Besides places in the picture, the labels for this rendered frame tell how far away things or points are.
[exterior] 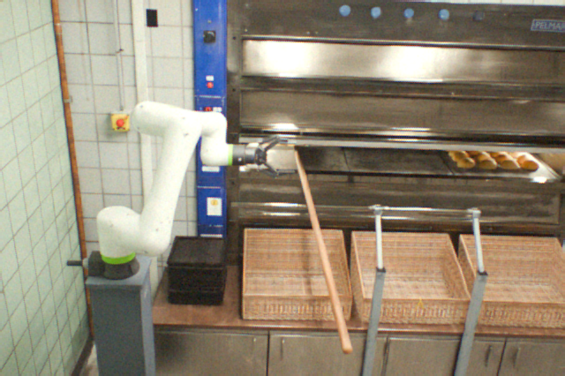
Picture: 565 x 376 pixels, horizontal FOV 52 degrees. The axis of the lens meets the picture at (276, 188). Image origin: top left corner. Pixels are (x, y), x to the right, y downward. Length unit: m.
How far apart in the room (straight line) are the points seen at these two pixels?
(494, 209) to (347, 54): 1.22
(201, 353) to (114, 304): 0.95
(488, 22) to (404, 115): 0.59
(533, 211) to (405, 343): 1.07
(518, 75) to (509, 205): 0.74
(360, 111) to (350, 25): 0.44
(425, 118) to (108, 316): 1.85
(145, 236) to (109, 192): 1.31
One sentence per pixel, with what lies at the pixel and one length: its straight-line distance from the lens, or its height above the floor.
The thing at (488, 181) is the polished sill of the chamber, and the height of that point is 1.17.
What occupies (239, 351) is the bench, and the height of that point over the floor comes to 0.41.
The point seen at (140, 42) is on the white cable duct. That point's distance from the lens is 2.99.
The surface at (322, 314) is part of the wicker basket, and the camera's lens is 3.01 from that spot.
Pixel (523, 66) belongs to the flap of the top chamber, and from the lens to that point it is 3.23.
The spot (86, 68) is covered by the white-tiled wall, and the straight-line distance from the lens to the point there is 3.11.
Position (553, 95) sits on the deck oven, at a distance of 3.33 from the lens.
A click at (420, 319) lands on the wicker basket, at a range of 3.11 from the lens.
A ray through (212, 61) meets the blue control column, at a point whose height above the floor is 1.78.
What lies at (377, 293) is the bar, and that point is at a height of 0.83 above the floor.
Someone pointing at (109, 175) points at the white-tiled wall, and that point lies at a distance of 3.27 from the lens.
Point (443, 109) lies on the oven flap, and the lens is 3.16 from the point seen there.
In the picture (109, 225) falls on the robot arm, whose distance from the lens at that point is 2.12.
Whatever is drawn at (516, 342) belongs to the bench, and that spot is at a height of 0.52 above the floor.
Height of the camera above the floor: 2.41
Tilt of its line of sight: 24 degrees down
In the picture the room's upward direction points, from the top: 2 degrees clockwise
